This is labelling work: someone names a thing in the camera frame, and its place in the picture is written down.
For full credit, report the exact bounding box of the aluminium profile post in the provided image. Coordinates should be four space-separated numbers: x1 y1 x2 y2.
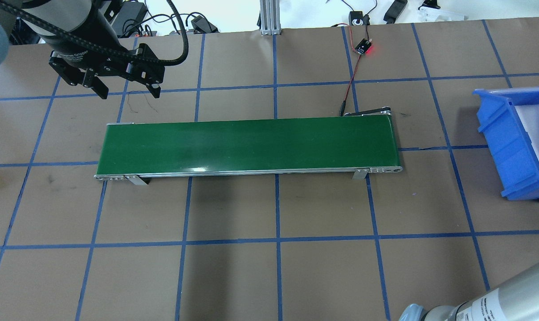
259 0 282 35

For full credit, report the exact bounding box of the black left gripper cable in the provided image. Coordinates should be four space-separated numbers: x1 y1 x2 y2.
0 0 189 66

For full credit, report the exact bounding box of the blue plastic bin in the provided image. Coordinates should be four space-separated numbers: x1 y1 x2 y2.
474 86 539 201

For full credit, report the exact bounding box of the small controller board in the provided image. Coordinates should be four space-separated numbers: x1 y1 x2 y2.
354 38 373 56

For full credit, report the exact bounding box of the green conveyor belt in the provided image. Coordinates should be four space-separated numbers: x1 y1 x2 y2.
94 108 403 185

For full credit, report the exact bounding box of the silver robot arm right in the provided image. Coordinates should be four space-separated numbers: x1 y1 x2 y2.
399 263 539 321

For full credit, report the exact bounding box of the black power adapter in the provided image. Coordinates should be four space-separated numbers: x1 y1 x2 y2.
111 1 147 29

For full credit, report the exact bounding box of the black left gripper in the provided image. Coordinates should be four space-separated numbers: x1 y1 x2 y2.
49 43 165 99

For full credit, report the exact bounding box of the red black conveyor cable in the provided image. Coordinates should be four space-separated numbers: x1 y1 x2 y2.
339 22 375 117

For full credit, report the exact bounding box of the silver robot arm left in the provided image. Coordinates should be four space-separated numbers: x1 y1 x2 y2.
0 0 172 99

